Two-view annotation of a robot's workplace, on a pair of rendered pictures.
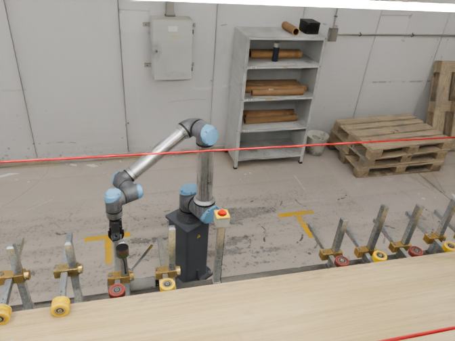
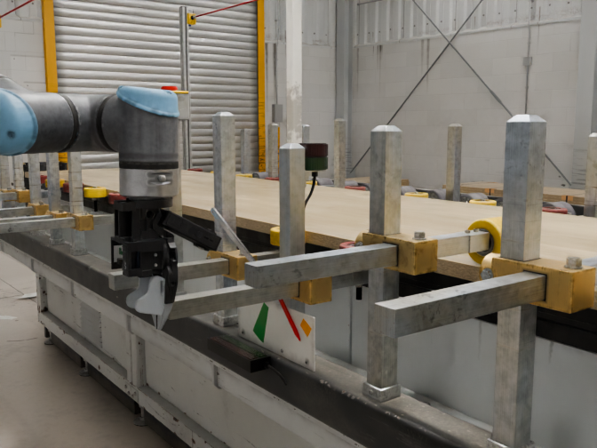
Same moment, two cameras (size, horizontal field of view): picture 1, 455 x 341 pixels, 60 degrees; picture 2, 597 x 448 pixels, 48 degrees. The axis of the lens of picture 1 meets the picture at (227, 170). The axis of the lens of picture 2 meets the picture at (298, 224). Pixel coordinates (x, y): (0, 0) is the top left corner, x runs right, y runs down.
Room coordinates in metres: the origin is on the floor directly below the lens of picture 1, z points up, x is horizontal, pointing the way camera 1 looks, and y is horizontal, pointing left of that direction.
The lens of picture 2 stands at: (1.88, 1.67, 1.14)
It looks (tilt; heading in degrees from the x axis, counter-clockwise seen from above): 8 degrees down; 250
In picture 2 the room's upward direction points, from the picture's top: straight up
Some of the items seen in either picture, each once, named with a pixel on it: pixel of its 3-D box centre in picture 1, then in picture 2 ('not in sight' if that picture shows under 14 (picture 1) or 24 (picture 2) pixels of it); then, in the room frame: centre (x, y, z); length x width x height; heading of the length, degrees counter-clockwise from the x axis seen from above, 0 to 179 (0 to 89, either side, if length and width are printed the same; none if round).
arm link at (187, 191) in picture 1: (190, 197); not in sight; (2.31, 0.25, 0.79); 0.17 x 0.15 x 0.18; 43
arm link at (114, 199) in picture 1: (113, 200); (147, 127); (1.74, 0.62, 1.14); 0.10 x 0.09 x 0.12; 133
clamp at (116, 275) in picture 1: (120, 277); (300, 283); (1.46, 0.52, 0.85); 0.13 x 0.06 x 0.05; 106
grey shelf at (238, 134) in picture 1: (270, 100); not in sight; (4.36, -0.43, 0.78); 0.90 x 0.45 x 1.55; 108
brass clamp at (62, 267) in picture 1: (68, 270); (394, 250); (1.39, 0.76, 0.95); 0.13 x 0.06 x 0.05; 106
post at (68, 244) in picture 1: (74, 275); (383, 277); (1.39, 0.74, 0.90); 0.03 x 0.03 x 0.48; 16
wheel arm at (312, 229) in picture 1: (323, 247); (63, 223); (1.86, -0.65, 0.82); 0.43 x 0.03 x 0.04; 16
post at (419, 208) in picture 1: (407, 234); (35, 183); (1.96, -1.18, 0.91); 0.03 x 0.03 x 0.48; 16
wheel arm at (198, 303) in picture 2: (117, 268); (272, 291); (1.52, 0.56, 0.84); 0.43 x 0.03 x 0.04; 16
